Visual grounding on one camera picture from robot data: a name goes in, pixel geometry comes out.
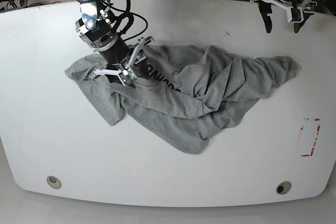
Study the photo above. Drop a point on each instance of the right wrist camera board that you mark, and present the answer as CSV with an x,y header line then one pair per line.
x,y
127,77

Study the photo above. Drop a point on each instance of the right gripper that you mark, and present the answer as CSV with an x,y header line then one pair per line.
x,y
102,30

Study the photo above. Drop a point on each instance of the table grommet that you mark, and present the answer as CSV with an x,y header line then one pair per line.
x,y
283,188
54,182

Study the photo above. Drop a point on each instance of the right table grommet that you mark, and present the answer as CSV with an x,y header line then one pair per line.
x,y
283,188

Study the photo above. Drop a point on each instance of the grey T-shirt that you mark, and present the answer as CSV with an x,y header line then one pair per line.
x,y
191,93

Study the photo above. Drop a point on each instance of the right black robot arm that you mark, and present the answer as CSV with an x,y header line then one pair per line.
x,y
102,30

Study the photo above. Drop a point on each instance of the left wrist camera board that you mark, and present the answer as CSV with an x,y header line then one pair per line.
x,y
296,15

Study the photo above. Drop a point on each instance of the red tape rectangle marking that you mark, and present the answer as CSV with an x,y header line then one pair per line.
x,y
308,136

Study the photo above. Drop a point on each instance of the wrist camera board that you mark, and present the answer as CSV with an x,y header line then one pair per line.
x,y
296,15
127,77

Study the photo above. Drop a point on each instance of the left table grommet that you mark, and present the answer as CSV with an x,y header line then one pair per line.
x,y
54,182

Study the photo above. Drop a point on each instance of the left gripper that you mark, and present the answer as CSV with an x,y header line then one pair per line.
x,y
265,8

